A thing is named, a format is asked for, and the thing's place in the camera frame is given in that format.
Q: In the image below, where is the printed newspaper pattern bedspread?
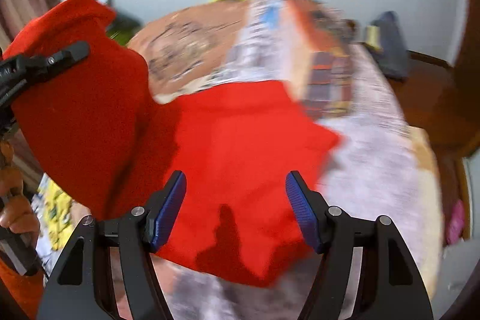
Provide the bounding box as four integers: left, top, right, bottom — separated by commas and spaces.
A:
37, 0, 445, 320

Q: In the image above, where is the dark blue backpack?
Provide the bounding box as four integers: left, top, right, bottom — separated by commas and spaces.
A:
366, 11, 411, 79

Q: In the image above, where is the pink croc shoe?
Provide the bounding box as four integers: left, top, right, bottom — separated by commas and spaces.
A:
445, 200, 465, 245

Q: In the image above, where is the white cardboard box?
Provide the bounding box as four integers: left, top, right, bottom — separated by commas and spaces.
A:
432, 239, 479, 319

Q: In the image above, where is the person's left hand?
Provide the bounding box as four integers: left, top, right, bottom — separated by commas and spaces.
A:
1, 140, 40, 241

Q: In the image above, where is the wooden door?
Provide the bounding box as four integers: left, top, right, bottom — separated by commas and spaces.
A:
399, 0, 479, 149

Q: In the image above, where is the yellow cartoon fleece blanket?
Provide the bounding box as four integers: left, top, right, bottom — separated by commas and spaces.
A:
32, 174, 74, 256

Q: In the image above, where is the red hooded sweatshirt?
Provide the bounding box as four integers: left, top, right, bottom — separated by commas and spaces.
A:
4, 0, 339, 287

